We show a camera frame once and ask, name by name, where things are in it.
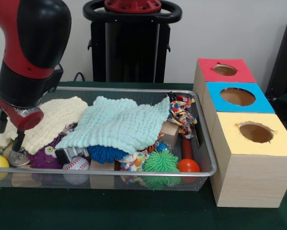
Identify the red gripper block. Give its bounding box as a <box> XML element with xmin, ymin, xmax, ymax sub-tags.
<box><xmin>0</xmin><ymin>85</ymin><xmax>45</xmax><ymax>153</ymax></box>

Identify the silver drink can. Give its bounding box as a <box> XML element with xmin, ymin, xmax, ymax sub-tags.
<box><xmin>3</xmin><ymin>143</ymin><xmax>31</xmax><ymax>167</ymax></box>

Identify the clear shallow mesh bin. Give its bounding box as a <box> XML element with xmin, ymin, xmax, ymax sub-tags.
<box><xmin>0</xmin><ymin>85</ymin><xmax>218</xmax><ymax>192</ymax></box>

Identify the wooden box with three holes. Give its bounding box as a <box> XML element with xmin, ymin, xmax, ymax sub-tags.
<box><xmin>193</xmin><ymin>58</ymin><xmax>287</xmax><ymax>208</ymax></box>

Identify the purple monster toy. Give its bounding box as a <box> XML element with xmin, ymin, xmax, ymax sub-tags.
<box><xmin>28</xmin><ymin>134</ymin><xmax>67</xmax><ymax>169</ymax></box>

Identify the cream knitted cloth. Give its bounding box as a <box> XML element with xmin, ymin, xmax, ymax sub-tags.
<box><xmin>0</xmin><ymin>96</ymin><xmax>89</xmax><ymax>155</ymax></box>

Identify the white baseball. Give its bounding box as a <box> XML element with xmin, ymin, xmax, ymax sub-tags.
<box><xmin>62</xmin><ymin>157</ymin><xmax>90</xmax><ymax>185</ymax></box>

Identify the blue spiky ball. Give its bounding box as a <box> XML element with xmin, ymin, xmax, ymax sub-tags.
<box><xmin>87</xmin><ymin>144</ymin><xmax>130</xmax><ymax>164</ymax></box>

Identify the mint knitted cloth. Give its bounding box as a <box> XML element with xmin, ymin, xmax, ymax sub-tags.
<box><xmin>55</xmin><ymin>96</ymin><xmax>171</xmax><ymax>155</ymax></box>

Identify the dark green tablecloth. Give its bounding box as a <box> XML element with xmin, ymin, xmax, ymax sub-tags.
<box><xmin>0</xmin><ymin>80</ymin><xmax>287</xmax><ymax>230</ymax></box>

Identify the green spiky ball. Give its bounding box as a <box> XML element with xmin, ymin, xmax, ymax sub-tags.
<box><xmin>142</xmin><ymin>149</ymin><xmax>180</xmax><ymax>188</ymax></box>

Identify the red maraca rattle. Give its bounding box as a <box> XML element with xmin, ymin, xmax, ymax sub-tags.
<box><xmin>177</xmin><ymin>137</ymin><xmax>201</xmax><ymax>174</ymax></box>

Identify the black panel stand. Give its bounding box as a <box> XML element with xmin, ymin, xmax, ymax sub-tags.
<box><xmin>265</xmin><ymin>16</ymin><xmax>287</xmax><ymax>113</ymax></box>

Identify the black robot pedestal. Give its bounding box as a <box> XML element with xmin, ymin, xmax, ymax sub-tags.
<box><xmin>83</xmin><ymin>0</ymin><xmax>182</xmax><ymax>83</ymax></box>

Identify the multicoloured rope toy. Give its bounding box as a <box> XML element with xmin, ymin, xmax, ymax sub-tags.
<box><xmin>167</xmin><ymin>95</ymin><xmax>198</xmax><ymax>139</ymax></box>

